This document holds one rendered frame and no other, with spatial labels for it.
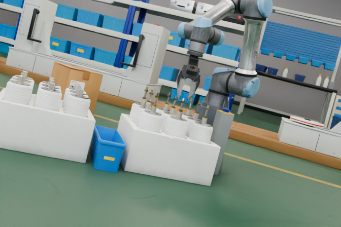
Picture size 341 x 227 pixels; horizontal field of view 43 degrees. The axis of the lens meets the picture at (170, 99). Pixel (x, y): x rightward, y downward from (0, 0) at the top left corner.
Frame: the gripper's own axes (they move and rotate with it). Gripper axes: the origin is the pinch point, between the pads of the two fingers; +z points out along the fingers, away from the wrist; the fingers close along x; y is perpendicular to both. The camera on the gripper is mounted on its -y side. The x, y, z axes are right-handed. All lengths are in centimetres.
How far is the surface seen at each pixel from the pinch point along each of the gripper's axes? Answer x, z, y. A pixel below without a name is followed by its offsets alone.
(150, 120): 11.7, 12.6, -6.6
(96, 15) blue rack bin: 123, -61, 506
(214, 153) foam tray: -18.6, 20.0, -3.0
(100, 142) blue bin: 28.7, 24.0, -19.0
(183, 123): -2.2, 10.6, -3.6
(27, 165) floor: 50, 35, -35
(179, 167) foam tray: -5.3, 29.0, -6.0
